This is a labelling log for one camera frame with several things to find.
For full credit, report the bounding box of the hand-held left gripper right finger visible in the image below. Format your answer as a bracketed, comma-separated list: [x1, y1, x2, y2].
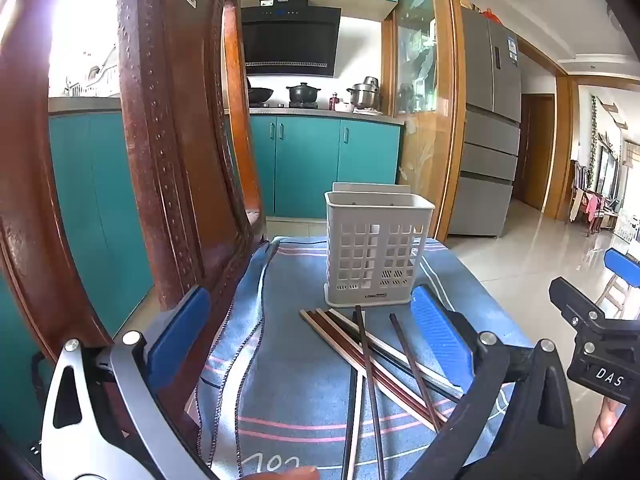
[407, 284, 583, 480]

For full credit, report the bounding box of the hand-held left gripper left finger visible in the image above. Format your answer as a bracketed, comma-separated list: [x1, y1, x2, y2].
[40, 285, 216, 480]

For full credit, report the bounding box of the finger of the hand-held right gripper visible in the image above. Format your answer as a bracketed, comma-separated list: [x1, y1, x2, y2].
[548, 276, 608, 333]
[603, 247, 640, 291]

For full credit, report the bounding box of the white plastic chopstick holder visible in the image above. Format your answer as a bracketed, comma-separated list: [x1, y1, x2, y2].
[324, 181, 436, 308]

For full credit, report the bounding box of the person's right hand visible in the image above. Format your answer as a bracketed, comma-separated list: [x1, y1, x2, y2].
[592, 399, 628, 450]

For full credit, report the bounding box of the person's left hand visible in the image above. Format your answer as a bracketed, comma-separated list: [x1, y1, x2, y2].
[244, 466, 322, 480]

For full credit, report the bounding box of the wooden stool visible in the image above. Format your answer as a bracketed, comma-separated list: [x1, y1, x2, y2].
[595, 275, 632, 318]

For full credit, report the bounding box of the clothes drying rack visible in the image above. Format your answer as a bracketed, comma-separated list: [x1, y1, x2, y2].
[570, 160, 621, 236]

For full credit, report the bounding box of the blue striped cloth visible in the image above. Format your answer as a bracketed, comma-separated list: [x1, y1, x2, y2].
[192, 235, 538, 480]

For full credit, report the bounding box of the green vine garland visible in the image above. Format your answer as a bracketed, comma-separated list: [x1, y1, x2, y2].
[589, 95, 600, 183]

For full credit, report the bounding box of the carved wooden chair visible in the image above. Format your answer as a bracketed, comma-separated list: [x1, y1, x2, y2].
[0, 0, 268, 461]

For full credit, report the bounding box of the silver refrigerator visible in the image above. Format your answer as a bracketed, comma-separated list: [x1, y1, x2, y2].
[446, 7, 522, 238]

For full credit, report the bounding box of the wooden framed glass sliding door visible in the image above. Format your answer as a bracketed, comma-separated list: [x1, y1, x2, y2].
[382, 0, 468, 243]

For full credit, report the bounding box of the black gas stove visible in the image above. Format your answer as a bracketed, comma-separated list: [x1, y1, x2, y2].
[250, 101, 321, 110]

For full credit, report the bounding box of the stainless steel pot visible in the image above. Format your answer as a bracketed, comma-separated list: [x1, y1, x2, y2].
[346, 76, 382, 109]

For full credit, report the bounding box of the black casserole pot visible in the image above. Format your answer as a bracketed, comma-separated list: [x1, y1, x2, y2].
[286, 82, 321, 106]

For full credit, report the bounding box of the black range hood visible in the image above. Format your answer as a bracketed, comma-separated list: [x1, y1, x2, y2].
[240, 0, 342, 78]

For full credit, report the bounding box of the wall decoration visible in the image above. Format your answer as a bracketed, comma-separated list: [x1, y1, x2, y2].
[597, 100, 630, 131]

